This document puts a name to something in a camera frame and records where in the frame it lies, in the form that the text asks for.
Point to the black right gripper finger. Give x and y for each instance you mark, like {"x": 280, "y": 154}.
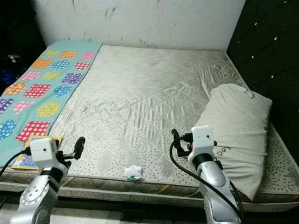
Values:
{"x": 174, "y": 137}

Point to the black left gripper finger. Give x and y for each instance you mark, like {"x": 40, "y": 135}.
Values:
{"x": 79, "y": 145}

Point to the colourful children's board book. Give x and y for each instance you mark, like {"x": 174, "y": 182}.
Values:
{"x": 28, "y": 163}

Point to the white handwritten paper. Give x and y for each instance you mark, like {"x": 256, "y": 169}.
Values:
{"x": 131, "y": 171}

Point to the cream white pillow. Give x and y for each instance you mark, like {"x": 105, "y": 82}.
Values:
{"x": 238, "y": 121}

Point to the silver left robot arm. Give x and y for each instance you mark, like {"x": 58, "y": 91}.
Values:
{"x": 37, "y": 200}

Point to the teal blanket with dotted patches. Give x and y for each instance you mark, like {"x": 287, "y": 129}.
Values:
{"x": 37, "y": 116}

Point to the grey quilted mattress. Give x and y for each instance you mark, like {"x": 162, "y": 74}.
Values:
{"x": 145, "y": 93}

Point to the black tufted headboard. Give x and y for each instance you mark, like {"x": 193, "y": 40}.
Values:
{"x": 266, "y": 46}

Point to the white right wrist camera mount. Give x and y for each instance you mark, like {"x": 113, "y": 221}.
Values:
{"x": 203, "y": 139}

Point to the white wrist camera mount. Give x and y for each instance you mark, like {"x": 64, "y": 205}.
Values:
{"x": 203, "y": 139}
{"x": 44, "y": 151}

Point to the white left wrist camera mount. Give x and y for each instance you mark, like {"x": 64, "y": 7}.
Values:
{"x": 44, "y": 151}

